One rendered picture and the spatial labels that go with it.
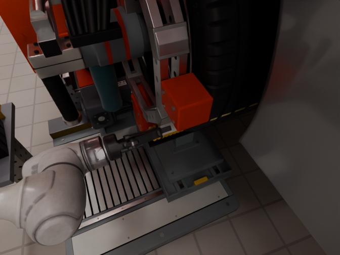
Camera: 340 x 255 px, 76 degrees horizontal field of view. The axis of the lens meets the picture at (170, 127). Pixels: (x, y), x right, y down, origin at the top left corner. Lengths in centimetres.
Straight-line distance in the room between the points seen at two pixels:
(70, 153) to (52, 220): 20
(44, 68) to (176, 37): 25
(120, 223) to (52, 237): 69
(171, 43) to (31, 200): 39
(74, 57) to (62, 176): 25
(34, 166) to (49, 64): 28
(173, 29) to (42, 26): 22
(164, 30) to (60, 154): 39
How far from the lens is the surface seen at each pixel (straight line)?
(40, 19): 45
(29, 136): 173
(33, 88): 208
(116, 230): 115
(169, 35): 42
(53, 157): 62
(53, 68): 48
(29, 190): 51
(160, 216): 114
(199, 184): 111
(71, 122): 58
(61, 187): 50
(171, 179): 104
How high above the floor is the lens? 117
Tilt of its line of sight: 52 degrees down
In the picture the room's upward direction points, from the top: straight up
